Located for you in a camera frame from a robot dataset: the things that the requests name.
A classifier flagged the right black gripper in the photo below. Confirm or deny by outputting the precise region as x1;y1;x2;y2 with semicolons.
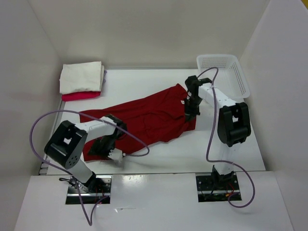
183;95;203;124

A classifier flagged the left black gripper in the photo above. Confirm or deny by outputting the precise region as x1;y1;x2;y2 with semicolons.
87;134;116;159

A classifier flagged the dark red t shirt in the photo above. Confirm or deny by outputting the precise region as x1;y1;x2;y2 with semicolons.
78;83;197;162

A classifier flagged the pink t shirt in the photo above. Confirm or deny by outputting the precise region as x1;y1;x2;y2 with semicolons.
62;91;101;102

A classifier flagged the lavender t shirt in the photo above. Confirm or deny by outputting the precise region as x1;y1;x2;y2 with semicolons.
102;70;107;83

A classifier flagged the cream white t shirt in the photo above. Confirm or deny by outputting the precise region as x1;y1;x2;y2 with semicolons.
59;62;104;94

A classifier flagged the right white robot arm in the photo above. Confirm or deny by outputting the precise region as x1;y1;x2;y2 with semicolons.
184;76;251;190

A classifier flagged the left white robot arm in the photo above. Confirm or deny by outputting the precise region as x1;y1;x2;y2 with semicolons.
44;114;127;193

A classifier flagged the white plastic laundry basket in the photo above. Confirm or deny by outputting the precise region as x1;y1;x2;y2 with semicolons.
196;54;250;100

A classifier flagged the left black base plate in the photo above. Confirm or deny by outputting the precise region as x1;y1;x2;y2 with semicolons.
59;176;112;205

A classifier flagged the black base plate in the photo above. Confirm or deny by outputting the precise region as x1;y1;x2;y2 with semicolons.
195;173;242;203
59;176;112;205

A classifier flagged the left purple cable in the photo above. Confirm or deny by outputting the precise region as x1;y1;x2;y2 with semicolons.
29;110;150;226

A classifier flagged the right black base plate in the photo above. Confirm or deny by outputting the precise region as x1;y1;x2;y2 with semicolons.
195;173;242;203

